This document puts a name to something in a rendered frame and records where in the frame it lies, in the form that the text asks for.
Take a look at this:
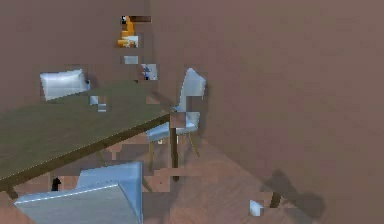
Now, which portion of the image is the pale blue padded chair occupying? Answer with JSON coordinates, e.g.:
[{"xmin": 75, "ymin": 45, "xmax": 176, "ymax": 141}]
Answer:
[
  {"xmin": 13, "ymin": 161, "xmax": 145, "ymax": 224},
  {"xmin": 39, "ymin": 68, "xmax": 92, "ymax": 102},
  {"xmin": 145, "ymin": 67, "xmax": 208, "ymax": 173}
]

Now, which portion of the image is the dark green wooden table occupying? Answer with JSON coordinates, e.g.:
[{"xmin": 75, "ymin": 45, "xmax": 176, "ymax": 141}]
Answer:
[{"xmin": 0, "ymin": 79, "xmax": 181, "ymax": 201}]

